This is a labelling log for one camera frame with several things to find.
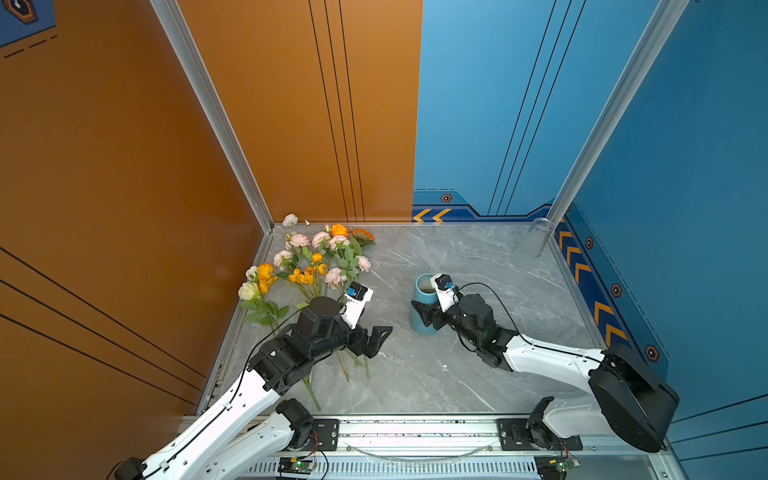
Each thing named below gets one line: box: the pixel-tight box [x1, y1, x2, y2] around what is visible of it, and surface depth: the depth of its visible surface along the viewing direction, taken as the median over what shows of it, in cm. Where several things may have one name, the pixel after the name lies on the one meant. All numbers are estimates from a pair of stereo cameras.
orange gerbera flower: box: [348, 228, 375, 245], surface depth 114 cm
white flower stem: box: [238, 266, 289, 334], surface depth 98 cm
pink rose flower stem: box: [285, 233, 313, 270], surface depth 109 cm
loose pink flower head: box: [282, 213, 299, 227], surface depth 117 cm
